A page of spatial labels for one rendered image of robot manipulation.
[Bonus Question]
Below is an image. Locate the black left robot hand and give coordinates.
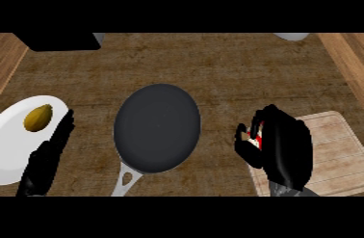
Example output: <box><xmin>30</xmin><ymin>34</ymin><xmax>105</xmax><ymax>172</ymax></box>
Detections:
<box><xmin>15</xmin><ymin>109</ymin><xmax>77</xmax><ymax>198</ymax></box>

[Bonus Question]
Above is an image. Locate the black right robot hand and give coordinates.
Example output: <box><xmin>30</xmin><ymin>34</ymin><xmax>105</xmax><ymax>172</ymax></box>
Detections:
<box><xmin>233</xmin><ymin>103</ymin><xmax>314</xmax><ymax>193</ymax></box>

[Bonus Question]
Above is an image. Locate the red and white cupcake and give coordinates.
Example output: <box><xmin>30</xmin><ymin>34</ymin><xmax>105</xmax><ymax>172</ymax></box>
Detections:
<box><xmin>244</xmin><ymin>119</ymin><xmax>264</xmax><ymax>150</ymax></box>

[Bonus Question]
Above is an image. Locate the pale wooden cutting board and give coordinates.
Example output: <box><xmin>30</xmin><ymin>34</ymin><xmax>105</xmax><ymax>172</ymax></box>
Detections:
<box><xmin>248</xmin><ymin>110</ymin><xmax>364</xmax><ymax>198</ymax></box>

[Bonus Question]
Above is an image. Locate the dark grey frying pan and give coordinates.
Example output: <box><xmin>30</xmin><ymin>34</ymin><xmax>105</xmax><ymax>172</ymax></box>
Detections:
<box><xmin>110</xmin><ymin>83</ymin><xmax>202</xmax><ymax>198</ymax></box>

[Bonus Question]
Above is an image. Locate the white plate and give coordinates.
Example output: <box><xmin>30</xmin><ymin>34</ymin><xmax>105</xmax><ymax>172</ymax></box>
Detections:
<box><xmin>0</xmin><ymin>94</ymin><xmax>70</xmax><ymax>186</ymax></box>

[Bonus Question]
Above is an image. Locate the yellow-brown lemon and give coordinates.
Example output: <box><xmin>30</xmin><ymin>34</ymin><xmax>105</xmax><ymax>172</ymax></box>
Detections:
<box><xmin>23</xmin><ymin>103</ymin><xmax>55</xmax><ymax>133</ymax></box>

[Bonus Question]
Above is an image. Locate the pale grey round object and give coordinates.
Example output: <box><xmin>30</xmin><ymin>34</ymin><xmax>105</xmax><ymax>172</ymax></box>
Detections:
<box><xmin>273</xmin><ymin>33</ymin><xmax>311</xmax><ymax>41</ymax></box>

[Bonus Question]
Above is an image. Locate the black appliance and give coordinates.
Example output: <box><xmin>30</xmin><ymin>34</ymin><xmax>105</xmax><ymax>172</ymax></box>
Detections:
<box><xmin>14</xmin><ymin>33</ymin><xmax>102</xmax><ymax>52</ymax></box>

